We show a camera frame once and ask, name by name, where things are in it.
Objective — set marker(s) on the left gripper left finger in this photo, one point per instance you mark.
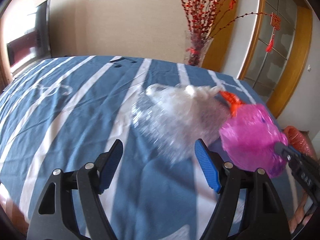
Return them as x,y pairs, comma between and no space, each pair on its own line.
69,206

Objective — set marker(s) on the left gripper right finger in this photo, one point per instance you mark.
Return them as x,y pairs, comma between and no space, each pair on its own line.
248,206

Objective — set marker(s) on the purple plastic bag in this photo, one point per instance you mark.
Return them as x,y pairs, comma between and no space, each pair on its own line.
249,139

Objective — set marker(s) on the red plastic bag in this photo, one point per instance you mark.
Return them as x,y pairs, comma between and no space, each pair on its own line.
234,102

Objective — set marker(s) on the white plastic bag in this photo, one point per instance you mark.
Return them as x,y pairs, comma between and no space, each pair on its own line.
173,118

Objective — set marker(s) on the red-lined plastic trash basket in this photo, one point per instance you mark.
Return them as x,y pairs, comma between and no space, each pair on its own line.
300,141

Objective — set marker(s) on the right hand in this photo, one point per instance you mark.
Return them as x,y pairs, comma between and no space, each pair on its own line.
299,215

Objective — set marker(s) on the blue white striped tablecloth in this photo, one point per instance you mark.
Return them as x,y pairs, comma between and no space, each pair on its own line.
62,113

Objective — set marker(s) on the frosted glass sliding door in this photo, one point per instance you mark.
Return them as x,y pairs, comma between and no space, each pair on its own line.
274,76

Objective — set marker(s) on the red Chinese knot ornament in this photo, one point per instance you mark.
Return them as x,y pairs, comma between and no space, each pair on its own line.
275,22

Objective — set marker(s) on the glass vase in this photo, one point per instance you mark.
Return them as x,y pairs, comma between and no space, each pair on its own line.
196,47

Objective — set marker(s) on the black television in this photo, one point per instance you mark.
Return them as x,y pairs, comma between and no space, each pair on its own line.
28,38

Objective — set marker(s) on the red berry branches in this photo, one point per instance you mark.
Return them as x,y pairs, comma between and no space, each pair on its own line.
204,16

